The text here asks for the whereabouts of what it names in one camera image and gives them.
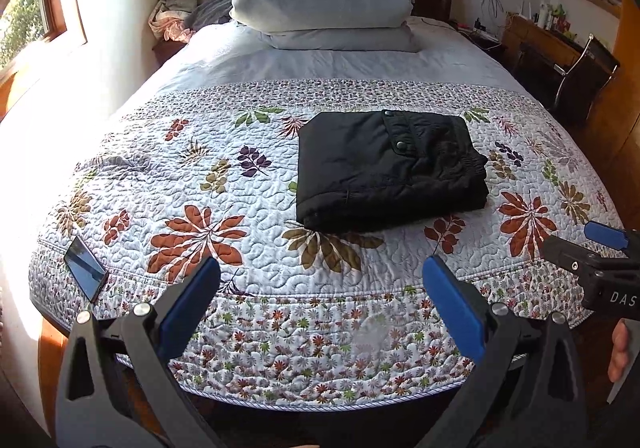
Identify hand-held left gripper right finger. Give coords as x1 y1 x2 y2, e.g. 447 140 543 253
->
422 255 586 448

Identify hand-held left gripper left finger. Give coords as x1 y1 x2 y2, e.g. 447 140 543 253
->
55 255 223 448

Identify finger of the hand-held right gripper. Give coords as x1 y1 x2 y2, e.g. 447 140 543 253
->
540 235 598 273
584 220 640 253

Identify black pants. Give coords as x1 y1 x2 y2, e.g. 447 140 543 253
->
296 110 490 233

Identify person's right hand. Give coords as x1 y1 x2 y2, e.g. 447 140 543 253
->
609 319 633 383

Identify black smartphone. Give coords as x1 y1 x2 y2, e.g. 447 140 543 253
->
64 235 110 303

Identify floral quilted bedspread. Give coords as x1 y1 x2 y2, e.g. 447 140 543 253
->
27 20 626 404

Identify black office chair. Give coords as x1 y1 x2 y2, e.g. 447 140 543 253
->
552 34 621 125

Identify wooden desk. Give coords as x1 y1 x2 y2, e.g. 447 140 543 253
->
502 12 621 96

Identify dark bedside table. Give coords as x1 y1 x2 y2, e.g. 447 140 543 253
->
450 18 507 64

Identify wooden nightstand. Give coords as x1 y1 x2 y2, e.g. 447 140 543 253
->
152 40 190 67

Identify flat grey pillow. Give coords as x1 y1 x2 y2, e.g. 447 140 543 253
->
262 22 423 53

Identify dark striped cloth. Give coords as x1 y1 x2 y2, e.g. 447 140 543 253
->
182 0 236 31

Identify pile of crumpled clothes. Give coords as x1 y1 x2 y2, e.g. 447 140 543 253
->
149 0 201 43

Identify wooden framed window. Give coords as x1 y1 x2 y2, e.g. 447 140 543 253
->
0 0 69 76

